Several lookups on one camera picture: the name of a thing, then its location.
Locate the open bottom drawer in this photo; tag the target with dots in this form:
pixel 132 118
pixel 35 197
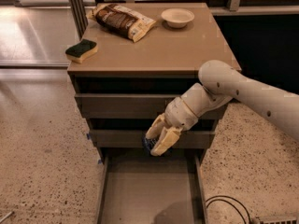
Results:
pixel 144 190

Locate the brown chip bag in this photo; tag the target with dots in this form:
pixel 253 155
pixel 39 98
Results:
pixel 122 20

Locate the top drawer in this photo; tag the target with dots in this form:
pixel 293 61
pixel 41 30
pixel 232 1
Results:
pixel 122 106

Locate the white ceramic bowl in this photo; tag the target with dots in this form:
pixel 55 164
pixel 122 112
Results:
pixel 177 17

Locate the floor vent grille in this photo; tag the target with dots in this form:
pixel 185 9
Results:
pixel 275 220

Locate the middle drawer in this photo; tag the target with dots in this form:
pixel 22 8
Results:
pixel 132 139

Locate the metal rod on floor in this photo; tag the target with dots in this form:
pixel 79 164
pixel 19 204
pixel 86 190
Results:
pixel 2 219

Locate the green yellow sponge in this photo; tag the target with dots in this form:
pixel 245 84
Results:
pixel 81 51

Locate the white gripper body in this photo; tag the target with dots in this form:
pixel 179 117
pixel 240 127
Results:
pixel 180 113

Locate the brown drawer cabinet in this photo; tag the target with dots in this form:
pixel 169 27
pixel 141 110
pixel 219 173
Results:
pixel 165 61

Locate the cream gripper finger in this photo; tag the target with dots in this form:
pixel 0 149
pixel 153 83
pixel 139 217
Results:
pixel 156 127
pixel 167 137

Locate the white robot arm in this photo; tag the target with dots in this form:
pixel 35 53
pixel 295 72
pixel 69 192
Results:
pixel 218 84

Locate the dark metal post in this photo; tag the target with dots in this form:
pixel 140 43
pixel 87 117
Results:
pixel 79 16

